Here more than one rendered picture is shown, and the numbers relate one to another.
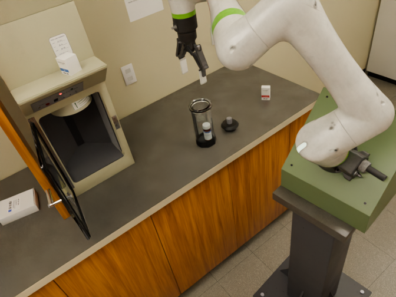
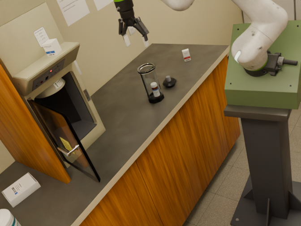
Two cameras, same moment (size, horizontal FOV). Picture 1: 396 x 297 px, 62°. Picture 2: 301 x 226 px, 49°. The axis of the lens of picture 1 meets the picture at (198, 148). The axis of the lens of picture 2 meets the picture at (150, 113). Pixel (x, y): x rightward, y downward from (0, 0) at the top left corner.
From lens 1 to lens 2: 0.58 m
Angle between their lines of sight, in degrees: 13
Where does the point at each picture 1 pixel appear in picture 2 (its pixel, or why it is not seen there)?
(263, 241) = (220, 182)
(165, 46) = (96, 41)
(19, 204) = (22, 186)
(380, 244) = not seen: outside the picture
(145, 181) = (122, 137)
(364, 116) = (270, 19)
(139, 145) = (103, 118)
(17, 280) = not seen: outside the picture
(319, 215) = (262, 110)
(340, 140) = (261, 40)
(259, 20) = not seen: outside the picture
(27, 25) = (19, 23)
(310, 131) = (239, 42)
